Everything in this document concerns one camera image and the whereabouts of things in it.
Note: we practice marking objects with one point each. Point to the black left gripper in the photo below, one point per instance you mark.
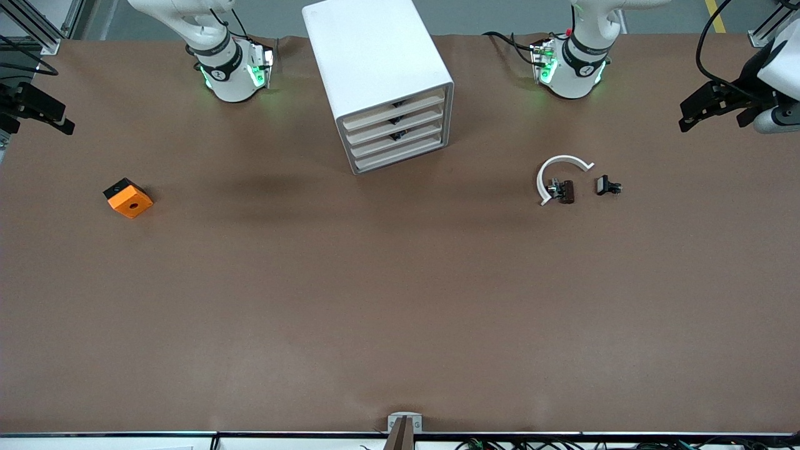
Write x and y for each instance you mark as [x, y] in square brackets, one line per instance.
[746, 82]

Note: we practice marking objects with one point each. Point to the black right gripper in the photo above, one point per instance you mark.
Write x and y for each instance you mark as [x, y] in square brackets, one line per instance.
[9, 100]

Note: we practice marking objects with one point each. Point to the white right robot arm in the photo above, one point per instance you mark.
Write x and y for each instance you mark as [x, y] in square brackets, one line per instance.
[231, 81]

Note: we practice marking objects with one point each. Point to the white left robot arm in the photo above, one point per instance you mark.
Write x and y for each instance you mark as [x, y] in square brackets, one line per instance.
[578, 75]

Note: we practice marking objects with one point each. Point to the white drawer cabinet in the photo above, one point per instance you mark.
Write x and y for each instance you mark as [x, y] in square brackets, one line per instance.
[369, 56]

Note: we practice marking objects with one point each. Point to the orange box with hole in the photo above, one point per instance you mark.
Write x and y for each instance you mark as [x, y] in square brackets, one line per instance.
[131, 203]

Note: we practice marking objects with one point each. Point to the small black connector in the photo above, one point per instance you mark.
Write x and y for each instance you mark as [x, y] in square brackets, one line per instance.
[603, 185]

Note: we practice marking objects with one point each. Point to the dark brown electrical component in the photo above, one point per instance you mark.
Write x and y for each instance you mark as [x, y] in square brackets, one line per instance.
[567, 191]

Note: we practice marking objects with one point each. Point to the brown paper table cover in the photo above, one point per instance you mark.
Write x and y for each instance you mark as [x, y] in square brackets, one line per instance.
[375, 300]

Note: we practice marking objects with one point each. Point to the aluminium frame profile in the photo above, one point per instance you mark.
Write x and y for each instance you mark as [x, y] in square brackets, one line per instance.
[759, 39]
[47, 44]

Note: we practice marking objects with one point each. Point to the white table edge rail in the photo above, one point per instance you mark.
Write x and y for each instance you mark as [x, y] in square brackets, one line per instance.
[125, 442]

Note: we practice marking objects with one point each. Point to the grey metal bracket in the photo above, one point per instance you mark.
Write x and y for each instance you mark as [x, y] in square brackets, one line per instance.
[394, 422]

